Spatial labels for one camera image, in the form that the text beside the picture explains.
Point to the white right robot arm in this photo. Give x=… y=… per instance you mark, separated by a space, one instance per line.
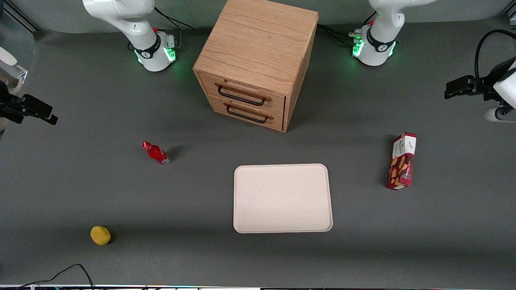
x=139 y=28

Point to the aluminium frame rail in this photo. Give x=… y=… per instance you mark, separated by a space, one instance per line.
x=511 y=15
x=18 y=14

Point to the red cookie box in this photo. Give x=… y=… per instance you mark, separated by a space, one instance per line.
x=401 y=163

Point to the yellow round sponge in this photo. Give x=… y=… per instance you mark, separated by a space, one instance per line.
x=100 y=235

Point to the red soda bottle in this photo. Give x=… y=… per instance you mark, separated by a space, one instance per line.
x=157 y=153

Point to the cream rectangular tray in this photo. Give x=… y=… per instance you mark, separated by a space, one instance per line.
x=282 y=198

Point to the wooden drawer cabinet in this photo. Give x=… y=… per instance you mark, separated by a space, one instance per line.
x=258 y=48

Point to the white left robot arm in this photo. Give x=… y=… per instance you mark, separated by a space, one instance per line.
x=381 y=36

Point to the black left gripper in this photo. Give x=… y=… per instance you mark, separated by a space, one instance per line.
x=485 y=89

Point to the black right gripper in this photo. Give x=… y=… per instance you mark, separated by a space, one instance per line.
x=9 y=105

